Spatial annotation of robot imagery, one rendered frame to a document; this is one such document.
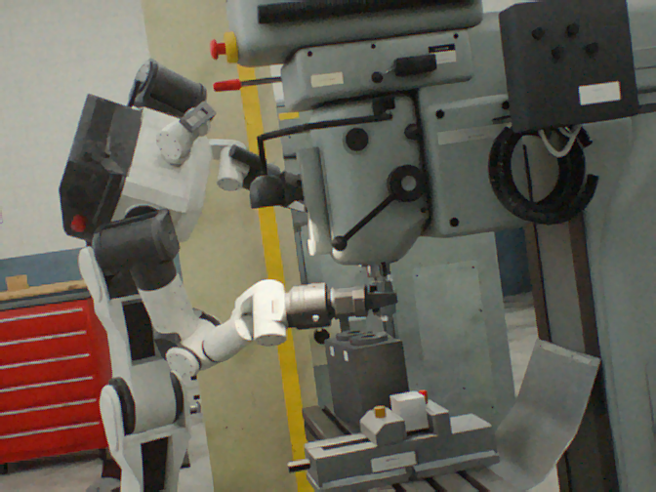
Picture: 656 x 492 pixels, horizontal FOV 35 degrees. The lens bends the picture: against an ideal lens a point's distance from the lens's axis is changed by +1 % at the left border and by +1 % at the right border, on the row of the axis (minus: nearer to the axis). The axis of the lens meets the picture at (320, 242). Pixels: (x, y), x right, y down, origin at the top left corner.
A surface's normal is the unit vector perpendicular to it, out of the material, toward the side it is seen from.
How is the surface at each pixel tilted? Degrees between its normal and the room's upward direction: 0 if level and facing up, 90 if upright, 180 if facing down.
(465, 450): 90
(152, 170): 58
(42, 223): 90
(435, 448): 90
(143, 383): 80
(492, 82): 90
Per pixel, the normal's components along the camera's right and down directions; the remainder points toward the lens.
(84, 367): 0.04, 0.05
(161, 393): 0.50, -0.19
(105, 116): 0.37, -0.55
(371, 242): 0.22, 0.48
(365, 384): 0.30, 0.00
